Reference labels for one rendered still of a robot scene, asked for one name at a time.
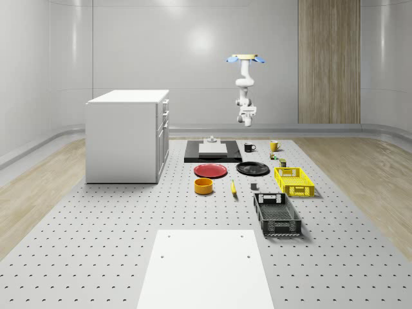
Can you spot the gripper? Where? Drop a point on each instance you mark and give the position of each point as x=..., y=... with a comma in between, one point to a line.
x=248, y=112

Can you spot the puzzle cube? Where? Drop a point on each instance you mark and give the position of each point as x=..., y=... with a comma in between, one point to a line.
x=273, y=156

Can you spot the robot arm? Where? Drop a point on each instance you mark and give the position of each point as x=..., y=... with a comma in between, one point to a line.
x=244, y=80

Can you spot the black mug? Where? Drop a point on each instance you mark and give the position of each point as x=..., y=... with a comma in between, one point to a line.
x=248, y=147

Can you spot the yellow mug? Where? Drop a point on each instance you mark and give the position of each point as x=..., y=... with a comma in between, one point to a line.
x=274, y=146

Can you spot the drone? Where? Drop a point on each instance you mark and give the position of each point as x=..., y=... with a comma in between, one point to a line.
x=245, y=57

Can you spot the black plate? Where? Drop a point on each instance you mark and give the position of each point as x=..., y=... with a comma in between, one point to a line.
x=252, y=168

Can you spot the flat-sided can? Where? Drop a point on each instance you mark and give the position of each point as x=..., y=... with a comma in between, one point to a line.
x=282, y=163

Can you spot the black stove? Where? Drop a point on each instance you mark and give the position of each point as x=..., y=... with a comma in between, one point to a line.
x=193, y=153

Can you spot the red plate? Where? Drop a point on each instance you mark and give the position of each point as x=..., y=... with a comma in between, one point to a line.
x=210, y=170

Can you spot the grey cube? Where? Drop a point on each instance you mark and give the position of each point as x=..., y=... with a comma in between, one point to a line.
x=254, y=186

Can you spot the banana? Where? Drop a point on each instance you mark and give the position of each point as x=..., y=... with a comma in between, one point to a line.
x=233, y=188

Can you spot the yellow bowl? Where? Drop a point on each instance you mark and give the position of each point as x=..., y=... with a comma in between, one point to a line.
x=203, y=187

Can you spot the yellow basket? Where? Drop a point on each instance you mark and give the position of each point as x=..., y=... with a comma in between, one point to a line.
x=294, y=190

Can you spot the dark grey basket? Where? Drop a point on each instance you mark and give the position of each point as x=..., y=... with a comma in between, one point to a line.
x=281, y=225

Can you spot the white cabinet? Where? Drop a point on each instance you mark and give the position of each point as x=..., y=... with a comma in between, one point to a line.
x=122, y=141

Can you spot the white board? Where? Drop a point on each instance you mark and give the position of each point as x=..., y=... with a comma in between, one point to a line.
x=206, y=273

